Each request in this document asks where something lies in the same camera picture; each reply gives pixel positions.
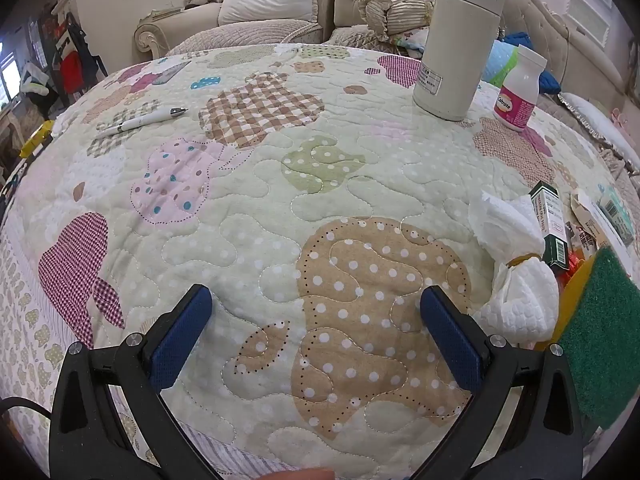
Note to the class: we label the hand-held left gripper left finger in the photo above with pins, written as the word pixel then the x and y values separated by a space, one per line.
pixel 180 340

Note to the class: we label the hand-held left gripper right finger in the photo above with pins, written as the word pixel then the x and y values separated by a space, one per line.
pixel 450 340

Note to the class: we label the white tissue wad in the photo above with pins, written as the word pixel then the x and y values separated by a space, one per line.
pixel 520 290

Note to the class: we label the green and white small box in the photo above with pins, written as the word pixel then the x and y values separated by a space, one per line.
pixel 550 225

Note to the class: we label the orange snack packet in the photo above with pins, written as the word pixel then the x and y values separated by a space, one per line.
pixel 580 255

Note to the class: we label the green and yellow sponge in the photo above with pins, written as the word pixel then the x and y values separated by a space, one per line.
pixel 605 330

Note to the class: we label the white carton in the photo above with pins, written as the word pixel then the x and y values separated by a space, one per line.
pixel 595 215

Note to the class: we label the teal and white box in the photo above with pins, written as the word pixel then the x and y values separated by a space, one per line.
pixel 617 210

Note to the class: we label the white pen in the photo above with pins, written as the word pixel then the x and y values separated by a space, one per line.
pixel 140 121

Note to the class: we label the person's left hand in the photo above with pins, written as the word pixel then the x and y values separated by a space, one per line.
pixel 300 475

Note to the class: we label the patchwork quilted table cover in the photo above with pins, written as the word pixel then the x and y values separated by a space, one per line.
pixel 280 220

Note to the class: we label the yellow plastic item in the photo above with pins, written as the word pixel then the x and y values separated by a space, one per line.
pixel 36 139

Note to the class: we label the white pink-label supplement bottle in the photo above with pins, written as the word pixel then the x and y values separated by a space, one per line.
pixel 517 95

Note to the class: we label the white silver-trimmed pillow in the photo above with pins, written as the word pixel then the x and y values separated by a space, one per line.
pixel 595 115

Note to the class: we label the striped colourful pillow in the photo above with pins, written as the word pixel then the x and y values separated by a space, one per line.
pixel 500 65

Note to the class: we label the pile of hanging clothes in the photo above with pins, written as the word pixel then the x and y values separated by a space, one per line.
pixel 70 60

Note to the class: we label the white thermos bottle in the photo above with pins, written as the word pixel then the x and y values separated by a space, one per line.
pixel 460 35

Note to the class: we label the blue knit cloth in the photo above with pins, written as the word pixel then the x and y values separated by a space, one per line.
pixel 517 40

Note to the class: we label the beige quilted sofa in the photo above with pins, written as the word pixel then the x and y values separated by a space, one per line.
pixel 200 30

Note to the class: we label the striped beige bolster cushion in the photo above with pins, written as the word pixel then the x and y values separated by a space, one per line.
pixel 395 12

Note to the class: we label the beige tufted sofa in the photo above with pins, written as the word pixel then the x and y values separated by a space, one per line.
pixel 540 15

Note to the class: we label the beige panel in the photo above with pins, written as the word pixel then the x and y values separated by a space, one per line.
pixel 125 5

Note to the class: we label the white ruffled pillow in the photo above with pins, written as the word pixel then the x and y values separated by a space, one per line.
pixel 265 2

